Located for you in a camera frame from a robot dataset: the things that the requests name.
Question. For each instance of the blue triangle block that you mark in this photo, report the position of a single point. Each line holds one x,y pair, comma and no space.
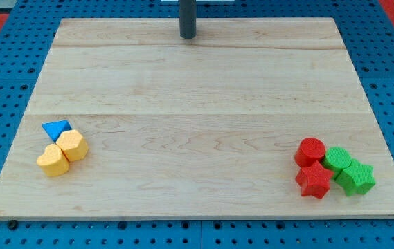
54,129

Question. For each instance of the wooden board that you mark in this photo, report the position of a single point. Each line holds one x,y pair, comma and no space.
201,129

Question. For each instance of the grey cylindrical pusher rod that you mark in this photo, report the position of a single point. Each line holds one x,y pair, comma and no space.
187,18

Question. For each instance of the red cylinder block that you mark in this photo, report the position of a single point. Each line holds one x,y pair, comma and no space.
309,151

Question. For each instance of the yellow hexagon block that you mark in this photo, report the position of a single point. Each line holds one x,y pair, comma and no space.
73,145

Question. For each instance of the red star block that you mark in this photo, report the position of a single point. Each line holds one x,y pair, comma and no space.
314,180

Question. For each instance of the green cylinder block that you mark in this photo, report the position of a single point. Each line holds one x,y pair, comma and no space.
336,159

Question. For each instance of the yellow heart block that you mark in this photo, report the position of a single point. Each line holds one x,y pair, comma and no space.
53,162

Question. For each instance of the green star block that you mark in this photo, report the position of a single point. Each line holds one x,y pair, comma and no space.
357,178

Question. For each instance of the blue perforated base mat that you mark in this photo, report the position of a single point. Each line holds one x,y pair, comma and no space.
368,33

